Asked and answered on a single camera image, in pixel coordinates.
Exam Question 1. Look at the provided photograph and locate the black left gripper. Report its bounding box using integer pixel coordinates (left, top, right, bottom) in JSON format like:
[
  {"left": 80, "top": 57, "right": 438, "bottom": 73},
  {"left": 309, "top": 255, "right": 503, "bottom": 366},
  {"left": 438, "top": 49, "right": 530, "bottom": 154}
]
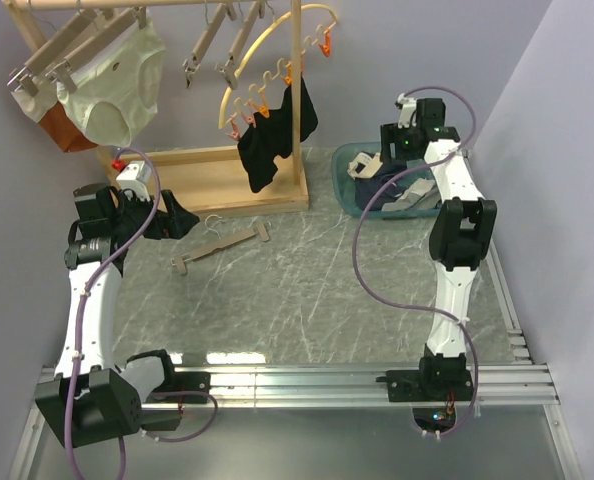
[{"left": 110, "top": 188, "right": 198, "bottom": 242}]

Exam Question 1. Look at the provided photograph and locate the beige clip hanger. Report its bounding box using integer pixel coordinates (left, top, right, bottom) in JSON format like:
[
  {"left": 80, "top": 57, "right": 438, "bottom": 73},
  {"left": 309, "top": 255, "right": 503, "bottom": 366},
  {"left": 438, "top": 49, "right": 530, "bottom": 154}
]
[
  {"left": 169, "top": 214, "right": 271, "bottom": 275},
  {"left": 182, "top": 2, "right": 237, "bottom": 89}
]

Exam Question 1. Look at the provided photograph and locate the navy underwear cream waistband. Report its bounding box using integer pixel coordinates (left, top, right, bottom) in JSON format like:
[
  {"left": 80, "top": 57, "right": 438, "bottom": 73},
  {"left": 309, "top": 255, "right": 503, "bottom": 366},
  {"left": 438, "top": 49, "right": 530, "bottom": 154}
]
[{"left": 347, "top": 151, "right": 427, "bottom": 211}]

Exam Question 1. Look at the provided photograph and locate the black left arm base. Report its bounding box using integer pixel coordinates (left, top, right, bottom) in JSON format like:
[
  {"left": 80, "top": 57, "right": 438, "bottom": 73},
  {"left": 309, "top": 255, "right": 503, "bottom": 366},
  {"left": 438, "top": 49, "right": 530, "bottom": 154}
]
[{"left": 147, "top": 371, "right": 211, "bottom": 405}]

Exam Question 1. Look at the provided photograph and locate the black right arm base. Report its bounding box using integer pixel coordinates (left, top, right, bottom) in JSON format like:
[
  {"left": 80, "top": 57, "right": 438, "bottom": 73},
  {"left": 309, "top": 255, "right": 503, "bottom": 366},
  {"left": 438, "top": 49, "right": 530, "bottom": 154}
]
[{"left": 376, "top": 370, "right": 474, "bottom": 403}]

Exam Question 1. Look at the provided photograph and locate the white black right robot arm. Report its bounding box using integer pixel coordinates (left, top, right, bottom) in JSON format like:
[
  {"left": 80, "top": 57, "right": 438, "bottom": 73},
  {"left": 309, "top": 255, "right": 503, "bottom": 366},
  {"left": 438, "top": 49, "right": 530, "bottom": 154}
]
[{"left": 380, "top": 94, "right": 497, "bottom": 402}]

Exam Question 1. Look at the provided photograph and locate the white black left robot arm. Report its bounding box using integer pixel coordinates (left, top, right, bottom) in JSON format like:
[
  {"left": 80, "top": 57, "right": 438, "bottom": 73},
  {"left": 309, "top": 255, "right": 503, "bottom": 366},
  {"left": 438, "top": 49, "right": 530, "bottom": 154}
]
[{"left": 35, "top": 183, "right": 199, "bottom": 447}]

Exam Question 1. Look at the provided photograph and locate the grey and pink underwear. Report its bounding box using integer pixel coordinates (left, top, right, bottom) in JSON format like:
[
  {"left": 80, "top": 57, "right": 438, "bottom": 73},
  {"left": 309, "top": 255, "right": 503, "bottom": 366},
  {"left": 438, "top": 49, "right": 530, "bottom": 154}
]
[{"left": 381, "top": 178, "right": 441, "bottom": 212}]

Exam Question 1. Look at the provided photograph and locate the yellow curved clip hanger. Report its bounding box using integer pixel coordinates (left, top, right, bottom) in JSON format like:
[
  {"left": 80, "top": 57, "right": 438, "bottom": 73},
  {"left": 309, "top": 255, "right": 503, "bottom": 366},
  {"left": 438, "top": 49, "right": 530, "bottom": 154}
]
[{"left": 217, "top": 3, "right": 338, "bottom": 140}]

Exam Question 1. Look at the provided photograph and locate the orange cream hanging underwear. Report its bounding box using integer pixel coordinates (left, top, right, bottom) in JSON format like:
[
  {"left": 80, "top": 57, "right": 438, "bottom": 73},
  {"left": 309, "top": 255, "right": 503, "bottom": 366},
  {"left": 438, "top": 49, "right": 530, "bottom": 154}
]
[{"left": 11, "top": 82, "right": 97, "bottom": 153}]

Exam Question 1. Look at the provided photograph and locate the cream white hanging underwear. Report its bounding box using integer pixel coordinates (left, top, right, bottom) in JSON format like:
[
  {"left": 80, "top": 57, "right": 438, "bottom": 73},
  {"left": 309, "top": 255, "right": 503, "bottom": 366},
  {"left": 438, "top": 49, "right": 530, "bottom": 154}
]
[{"left": 56, "top": 15, "right": 166, "bottom": 147}]

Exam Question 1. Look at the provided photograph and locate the beige hanging clip hanger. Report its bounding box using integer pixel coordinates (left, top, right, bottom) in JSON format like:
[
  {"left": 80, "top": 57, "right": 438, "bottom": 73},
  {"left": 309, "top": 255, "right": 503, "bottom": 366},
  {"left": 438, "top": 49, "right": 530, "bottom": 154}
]
[{"left": 182, "top": 2, "right": 237, "bottom": 89}]

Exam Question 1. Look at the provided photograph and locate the beige hanger holding underwear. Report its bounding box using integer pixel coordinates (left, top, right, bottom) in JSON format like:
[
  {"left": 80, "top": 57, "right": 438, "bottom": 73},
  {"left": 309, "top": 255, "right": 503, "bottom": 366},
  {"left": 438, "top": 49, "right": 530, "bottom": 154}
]
[{"left": 48, "top": 6, "right": 148, "bottom": 93}]

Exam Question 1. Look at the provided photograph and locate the beige hanger far left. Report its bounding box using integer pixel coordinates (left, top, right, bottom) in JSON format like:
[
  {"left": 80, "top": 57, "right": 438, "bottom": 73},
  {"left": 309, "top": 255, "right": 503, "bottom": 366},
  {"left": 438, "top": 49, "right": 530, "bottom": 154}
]
[{"left": 6, "top": 0, "right": 106, "bottom": 96}]

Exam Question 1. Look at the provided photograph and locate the teal plastic basin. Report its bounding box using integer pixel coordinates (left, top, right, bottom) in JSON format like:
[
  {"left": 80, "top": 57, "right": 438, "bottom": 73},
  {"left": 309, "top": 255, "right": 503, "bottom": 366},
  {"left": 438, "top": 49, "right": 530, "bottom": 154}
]
[{"left": 331, "top": 142, "right": 441, "bottom": 219}]

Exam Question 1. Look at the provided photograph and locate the wooden rack base tray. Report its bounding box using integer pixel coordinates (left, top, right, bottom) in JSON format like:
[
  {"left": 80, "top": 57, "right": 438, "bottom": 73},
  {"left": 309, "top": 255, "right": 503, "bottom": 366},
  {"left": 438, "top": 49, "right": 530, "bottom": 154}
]
[{"left": 105, "top": 144, "right": 310, "bottom": 227}]

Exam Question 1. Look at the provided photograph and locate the wooden rack top bar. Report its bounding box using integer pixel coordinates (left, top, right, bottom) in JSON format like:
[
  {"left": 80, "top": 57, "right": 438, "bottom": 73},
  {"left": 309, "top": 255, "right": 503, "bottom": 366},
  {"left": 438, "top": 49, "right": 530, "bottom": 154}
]
[{"left": 6, "top": 0, "right": 273, "bottom": 12}]

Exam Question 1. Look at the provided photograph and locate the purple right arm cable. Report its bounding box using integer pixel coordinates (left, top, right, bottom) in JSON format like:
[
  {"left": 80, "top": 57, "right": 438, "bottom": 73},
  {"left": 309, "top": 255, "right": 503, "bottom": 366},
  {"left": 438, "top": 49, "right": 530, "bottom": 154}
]
[{"left": 352, "top": 85, "right": 480, "bottom": 437}]

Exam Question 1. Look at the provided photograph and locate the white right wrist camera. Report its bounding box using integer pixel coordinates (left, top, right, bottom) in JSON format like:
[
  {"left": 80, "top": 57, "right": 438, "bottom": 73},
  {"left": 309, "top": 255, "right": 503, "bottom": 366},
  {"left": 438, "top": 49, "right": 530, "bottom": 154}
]
[{"left": 395, "top": 93, "right": 417, "bottom": 129}]

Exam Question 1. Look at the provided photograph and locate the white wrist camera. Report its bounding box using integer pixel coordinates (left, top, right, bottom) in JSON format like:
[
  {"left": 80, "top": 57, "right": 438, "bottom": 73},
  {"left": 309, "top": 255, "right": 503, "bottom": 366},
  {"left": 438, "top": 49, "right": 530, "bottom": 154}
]
[
  {"left": 395, "top": 93, "right": 417, "bottom": 129},
  {"left": 116, "top": 160, "right": 152, "bottom": 202}
]

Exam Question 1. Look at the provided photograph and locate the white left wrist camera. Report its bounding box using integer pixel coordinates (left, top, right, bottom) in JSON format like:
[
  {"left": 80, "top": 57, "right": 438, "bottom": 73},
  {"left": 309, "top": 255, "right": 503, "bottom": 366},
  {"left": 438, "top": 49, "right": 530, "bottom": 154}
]
[{"left": 116, "top": 160, "right": 152, "bottom": 202}]

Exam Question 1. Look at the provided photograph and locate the wooden rack right post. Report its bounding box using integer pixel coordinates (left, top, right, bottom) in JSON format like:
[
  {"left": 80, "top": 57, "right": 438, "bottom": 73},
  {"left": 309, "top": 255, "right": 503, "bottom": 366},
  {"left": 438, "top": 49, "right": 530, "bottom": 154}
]
[{"left": 291, "top": 0, "right": 302, "bottom": 186}]

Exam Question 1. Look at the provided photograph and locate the aluminium mounting rail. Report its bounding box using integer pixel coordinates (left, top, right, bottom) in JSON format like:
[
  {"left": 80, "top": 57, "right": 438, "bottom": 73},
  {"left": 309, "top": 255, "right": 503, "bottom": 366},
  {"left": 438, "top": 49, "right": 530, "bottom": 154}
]
[{"left": 32, "top": 363, "right": 561, "bottom": 409}]

